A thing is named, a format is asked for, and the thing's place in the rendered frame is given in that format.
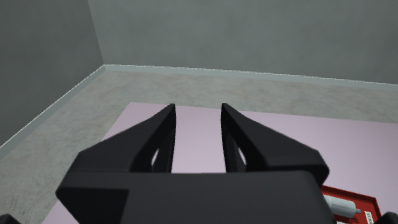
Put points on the red scrap tray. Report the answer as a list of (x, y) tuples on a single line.
[(368, 205)]

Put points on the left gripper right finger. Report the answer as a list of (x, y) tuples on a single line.
[(264, 149)]

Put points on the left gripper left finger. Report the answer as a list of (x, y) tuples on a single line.
[(134, 148)]

